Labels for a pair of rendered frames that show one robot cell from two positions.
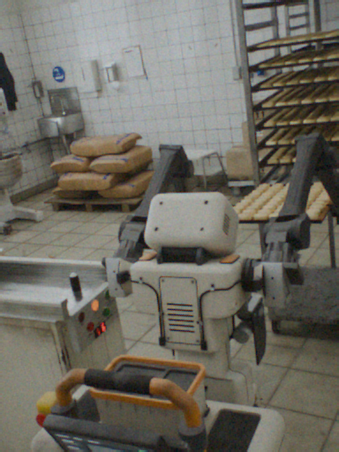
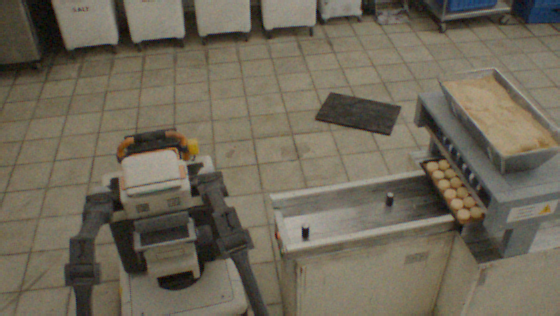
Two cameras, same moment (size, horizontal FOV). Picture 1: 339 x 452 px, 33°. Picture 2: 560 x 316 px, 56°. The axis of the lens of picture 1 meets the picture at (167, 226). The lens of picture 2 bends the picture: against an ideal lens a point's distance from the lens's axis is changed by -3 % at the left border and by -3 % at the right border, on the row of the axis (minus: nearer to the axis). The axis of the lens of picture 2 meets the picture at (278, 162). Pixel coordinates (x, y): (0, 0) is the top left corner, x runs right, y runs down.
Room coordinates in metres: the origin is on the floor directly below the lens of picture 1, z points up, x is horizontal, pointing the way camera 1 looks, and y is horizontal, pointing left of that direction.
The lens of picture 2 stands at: (2.90, -0.71, 2.50)
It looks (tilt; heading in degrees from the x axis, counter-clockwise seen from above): 40 degrees down; 139
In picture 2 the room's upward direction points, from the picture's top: 2 degrees counter-clockwise
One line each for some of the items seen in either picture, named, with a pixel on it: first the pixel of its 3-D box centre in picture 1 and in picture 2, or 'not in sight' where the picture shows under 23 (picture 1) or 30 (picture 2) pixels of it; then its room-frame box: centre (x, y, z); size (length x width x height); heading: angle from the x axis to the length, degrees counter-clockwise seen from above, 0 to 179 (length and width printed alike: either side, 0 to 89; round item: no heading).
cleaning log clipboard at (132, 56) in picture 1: (134, 64); not in sight; (6.46, 0.07, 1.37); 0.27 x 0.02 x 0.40; 56
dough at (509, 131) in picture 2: not in sight; (495, 116); (2.17, 1.05, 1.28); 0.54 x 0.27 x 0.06; 150
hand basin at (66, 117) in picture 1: (63, 113); not in sight; (6.86, 1.01, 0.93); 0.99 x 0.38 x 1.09; 56
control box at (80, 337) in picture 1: (93, 316); (283, 241); (1.74, 0.30, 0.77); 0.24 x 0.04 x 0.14; 150
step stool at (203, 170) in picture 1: (199, 172); not in sight; (5.73, -0.42, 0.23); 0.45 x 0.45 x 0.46; 48
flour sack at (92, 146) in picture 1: (104, 144); not in sight; (6.06, 0.52, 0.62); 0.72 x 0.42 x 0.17; 63
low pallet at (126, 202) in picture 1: (109, 195); not in sight; (6.07, 0.57, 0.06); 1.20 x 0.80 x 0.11; 59
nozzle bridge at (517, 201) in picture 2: not in sight; (481, 167); (2.17, 1.05, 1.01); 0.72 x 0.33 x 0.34; 150
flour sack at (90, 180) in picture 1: (93, 177); not in sight; (5.89, 0.69, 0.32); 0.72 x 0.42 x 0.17; 61
